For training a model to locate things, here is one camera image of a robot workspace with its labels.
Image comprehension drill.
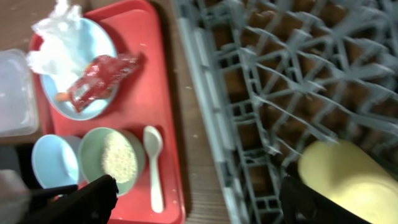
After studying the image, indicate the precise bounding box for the green bowl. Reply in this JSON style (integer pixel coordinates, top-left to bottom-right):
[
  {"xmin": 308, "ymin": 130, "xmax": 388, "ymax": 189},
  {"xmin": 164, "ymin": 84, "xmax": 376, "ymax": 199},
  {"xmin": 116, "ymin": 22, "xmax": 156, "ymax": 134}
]
[{"xmin": 78, "ymin": 128, "xmax": 146, "ymax": 197}]

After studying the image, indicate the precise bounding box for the light blue plate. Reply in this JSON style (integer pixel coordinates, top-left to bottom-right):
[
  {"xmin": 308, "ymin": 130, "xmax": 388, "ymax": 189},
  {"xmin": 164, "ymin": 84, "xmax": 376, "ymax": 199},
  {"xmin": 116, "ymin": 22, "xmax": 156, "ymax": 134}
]
[{"xmin": 40, "ymin": 18, "xmax": 119, "ymax": 121}]

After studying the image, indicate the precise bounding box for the grey dishwasher rack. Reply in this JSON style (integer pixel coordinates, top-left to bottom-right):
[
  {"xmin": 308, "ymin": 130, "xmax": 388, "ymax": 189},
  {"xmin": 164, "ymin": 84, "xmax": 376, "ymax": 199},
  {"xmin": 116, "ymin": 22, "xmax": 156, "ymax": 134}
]
[{"xmin": 174, "ymin": 0, "xmax": 397, "ymax": 223}]

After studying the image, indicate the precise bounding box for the white plastic spoon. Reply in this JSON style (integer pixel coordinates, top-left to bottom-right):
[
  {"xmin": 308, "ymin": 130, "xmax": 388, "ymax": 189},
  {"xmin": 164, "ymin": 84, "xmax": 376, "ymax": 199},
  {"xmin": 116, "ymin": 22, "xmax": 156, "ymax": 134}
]
[{"xmin": 143, "ymin": 126, "xmax": 164, "ymax": 213}]

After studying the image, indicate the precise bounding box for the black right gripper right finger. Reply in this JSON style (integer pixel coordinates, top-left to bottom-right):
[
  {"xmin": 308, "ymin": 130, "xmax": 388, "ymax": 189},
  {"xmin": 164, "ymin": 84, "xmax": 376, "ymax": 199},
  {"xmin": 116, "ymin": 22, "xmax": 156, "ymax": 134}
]
[{"xmin": 279, "ymin": 176, "xmax": 369, "ymax": 224}]

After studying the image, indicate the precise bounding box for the white tissue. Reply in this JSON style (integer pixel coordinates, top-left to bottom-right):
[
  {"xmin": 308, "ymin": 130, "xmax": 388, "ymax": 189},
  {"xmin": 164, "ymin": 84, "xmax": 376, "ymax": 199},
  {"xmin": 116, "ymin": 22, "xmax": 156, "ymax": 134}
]
[{"xmin": 26, "ymin": 0, "xmax": 88, "ymax": 92}]

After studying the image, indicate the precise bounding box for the white rice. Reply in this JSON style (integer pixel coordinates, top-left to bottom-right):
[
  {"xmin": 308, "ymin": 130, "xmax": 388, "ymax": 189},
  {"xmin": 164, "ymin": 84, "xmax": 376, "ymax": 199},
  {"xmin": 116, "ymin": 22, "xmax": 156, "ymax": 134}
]
[{"xmin": 101, "ymin": 132, "xmax": 138, "ymax": 183}]

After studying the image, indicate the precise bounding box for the red plastic tray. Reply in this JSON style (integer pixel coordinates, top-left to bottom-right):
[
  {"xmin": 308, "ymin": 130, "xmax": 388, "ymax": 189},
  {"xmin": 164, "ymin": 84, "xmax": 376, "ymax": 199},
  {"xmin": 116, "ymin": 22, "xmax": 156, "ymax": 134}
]
[{"xmin": 34, "ymin": 0, "xmax": 185, "ymax": 223}]

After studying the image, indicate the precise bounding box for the red snack wrapper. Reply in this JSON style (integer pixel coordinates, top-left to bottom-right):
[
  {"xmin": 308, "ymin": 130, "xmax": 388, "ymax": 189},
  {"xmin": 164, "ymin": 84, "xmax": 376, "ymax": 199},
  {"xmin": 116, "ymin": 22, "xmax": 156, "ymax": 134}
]
[{"xmin": 55, "ymin": 52, "xmax": 144, "ymax": 113}]

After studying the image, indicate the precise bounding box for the clear plastic bin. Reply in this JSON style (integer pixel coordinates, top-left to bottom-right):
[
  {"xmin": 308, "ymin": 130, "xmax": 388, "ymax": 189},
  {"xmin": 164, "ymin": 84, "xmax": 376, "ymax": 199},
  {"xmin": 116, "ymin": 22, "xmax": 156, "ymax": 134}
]
[{"xmin": 1, "ymin": 49, "xmax": 39, "ymax": 138}]

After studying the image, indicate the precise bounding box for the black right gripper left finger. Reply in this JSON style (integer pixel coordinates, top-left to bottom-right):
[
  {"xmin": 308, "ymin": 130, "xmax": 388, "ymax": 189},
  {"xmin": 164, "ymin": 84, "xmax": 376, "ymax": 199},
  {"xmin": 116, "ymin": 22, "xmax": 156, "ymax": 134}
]
[{"xmin": 19, "ymin": 175, "xmax": 119, "ymax": 224}]

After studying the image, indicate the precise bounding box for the light blue bowl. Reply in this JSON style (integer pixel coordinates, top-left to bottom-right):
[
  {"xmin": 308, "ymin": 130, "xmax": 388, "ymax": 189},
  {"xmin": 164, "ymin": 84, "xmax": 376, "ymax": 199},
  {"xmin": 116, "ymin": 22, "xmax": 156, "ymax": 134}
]
[{"xmin": 31, "ymin": 134, "xmax": 84, "ymax": 189}]

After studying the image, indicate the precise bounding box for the yellow cup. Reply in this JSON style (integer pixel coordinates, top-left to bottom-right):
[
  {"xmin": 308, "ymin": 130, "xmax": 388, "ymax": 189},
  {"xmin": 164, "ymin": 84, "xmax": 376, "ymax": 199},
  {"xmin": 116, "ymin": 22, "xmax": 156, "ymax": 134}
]
[{"xmin": 298, "ymin": 139, "xmax": 397, "ymax": 223}]

